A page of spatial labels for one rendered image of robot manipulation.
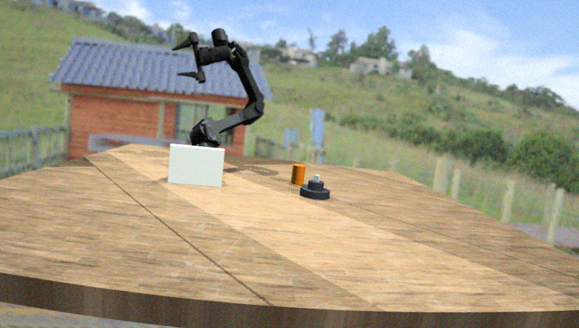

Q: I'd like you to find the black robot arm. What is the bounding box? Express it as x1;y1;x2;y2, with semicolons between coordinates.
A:
190;28;265;148

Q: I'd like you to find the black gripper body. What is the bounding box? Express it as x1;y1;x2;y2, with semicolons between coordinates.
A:
188;31;218;84

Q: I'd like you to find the black round pedestal with silver shaft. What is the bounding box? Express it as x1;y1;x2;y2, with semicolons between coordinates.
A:
300;175;330;200

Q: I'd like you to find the orange knob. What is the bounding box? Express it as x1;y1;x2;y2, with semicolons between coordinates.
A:
291;164;306;185

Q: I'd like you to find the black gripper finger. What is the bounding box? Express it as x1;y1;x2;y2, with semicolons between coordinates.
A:
172;36;190;51
177;72;197;81

